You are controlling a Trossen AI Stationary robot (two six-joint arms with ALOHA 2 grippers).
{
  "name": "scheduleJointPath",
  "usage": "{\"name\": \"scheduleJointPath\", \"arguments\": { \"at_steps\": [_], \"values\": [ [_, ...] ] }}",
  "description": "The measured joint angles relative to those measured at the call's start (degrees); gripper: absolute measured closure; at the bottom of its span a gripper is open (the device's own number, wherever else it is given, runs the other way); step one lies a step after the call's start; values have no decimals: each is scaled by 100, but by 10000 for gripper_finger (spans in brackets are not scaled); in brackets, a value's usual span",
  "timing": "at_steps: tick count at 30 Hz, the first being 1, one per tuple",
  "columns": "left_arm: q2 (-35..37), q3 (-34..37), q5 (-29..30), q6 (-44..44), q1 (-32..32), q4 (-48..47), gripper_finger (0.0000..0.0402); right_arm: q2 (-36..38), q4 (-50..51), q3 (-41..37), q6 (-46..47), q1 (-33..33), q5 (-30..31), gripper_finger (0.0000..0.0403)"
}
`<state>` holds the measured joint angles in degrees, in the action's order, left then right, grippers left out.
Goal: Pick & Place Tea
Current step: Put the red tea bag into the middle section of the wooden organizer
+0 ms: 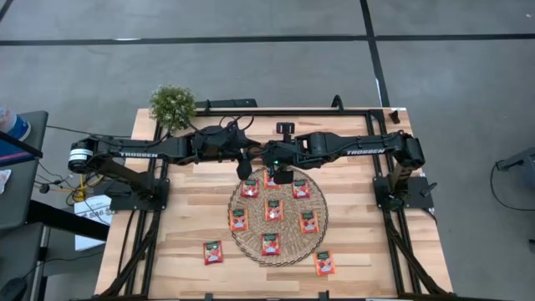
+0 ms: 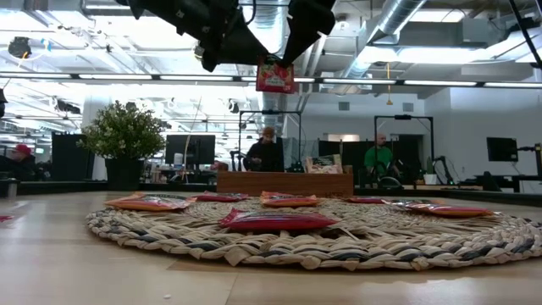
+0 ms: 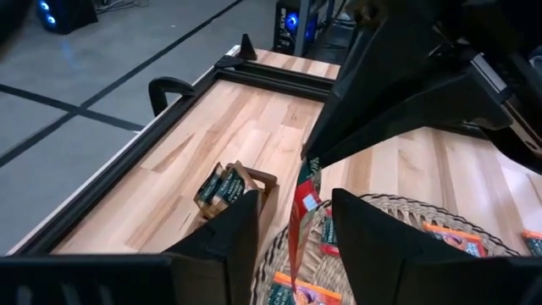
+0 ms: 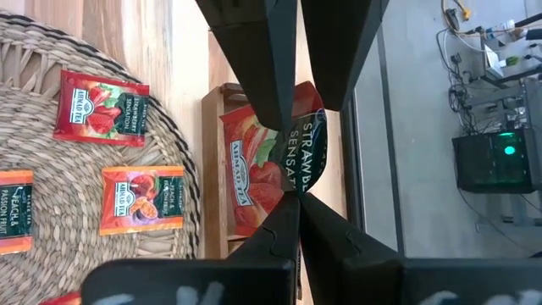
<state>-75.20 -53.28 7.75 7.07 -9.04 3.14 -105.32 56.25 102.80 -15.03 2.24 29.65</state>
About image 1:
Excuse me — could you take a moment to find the black floor cable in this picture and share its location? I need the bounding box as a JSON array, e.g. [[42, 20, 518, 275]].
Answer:
[[489, 165, 535, 212], [45, 124, 105, 139]]

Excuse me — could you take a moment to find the white paper sheet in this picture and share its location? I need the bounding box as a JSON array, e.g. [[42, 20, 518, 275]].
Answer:
[[74, 194, 114, 252]]

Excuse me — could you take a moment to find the black aluminium table frame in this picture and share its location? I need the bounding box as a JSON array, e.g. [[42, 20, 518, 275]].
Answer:
[[95, 106, 456, 301]]

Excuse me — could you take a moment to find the black bar mount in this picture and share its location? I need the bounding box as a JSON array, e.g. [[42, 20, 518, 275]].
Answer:
[[194, 98, 258, 110]]

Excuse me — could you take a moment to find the black pole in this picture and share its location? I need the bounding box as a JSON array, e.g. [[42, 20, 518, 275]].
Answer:
[[0, 131, 44, 159]]

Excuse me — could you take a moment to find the black desk crossbar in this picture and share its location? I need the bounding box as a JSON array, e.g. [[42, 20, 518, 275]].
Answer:
[[27, 200, 110, 242]]

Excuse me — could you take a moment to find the dark grey desk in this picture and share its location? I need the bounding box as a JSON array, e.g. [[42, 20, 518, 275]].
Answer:
[[0, 221, 47, 301]]

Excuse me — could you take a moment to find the white tissue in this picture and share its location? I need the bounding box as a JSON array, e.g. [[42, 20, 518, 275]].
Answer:
[[0, 169, 13, 195]]

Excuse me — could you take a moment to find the yellow cable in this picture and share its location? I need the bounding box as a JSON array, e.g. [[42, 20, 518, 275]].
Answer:
[[78, 173, 105, 202]]

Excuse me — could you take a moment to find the orange peach tea packet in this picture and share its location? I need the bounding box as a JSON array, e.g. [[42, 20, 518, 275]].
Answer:
[[314, 249, 336, 276], [298, 211, 320, 234], [229, 207, 250, 232], [264, 198, 285, 222], [263, 170, 280, 189]]

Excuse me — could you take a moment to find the blue and white bottle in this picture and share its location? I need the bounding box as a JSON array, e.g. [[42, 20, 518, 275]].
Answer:
[[0, 107, 33, 142]]

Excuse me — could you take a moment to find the potted white-flowered plant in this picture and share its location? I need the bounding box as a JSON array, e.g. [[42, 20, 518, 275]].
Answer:
[[148, 83, 197, 134]]

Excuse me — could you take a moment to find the round woven straw placemat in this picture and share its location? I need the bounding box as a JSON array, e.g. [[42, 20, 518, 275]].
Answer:
[[227, 166, 329, 268]]

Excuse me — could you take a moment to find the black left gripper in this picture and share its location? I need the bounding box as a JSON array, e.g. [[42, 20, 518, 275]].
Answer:
[[217, 125, 264, 182]]

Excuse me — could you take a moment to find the grey side table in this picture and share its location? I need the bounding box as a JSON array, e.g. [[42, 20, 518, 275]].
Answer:
[[0, 110, 49, 231]]

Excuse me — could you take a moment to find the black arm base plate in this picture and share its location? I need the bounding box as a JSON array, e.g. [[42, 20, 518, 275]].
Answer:
[[109, 178, 171, 212], [372, 175, 435, 210]]

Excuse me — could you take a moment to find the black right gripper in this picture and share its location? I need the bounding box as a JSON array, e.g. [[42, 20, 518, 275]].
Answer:
[[262, 122, 298, 185]]

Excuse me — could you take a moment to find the black computer mouse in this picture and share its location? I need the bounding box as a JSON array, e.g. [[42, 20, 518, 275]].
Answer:
[[0, 276, 28, 301]]

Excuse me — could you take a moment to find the red strawberry tea packet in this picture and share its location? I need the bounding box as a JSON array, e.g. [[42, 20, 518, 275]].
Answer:
[[291, 178, 311, 200], [202, 240, 224, 266], [261, 232, 282, 257], [240, 176, 261, 198]]

